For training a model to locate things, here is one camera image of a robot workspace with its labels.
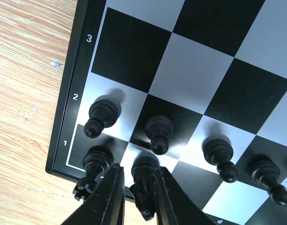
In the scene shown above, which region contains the black rook piece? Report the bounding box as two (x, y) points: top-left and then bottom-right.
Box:
(73, 146), (114, 202)

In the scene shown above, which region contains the black silver chess board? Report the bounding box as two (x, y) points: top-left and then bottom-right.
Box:
(45, 0), (287, 225)

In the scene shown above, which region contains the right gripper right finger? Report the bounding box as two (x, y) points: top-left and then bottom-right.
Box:
(155, 166), (214, 225)

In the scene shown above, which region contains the black knight piece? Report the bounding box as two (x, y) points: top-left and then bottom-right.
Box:
(129, 156), (160, 221)

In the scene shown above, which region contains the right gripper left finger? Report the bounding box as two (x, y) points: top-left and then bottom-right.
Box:
(63, 164), (125, 225)

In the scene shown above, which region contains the black pawn near corner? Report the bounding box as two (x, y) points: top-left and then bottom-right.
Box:
(83, 99), (119, 138)

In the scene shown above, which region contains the black chess piece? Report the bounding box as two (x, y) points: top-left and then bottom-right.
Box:
(202, 138), (239, 183)
(145, 115), (174, 155)

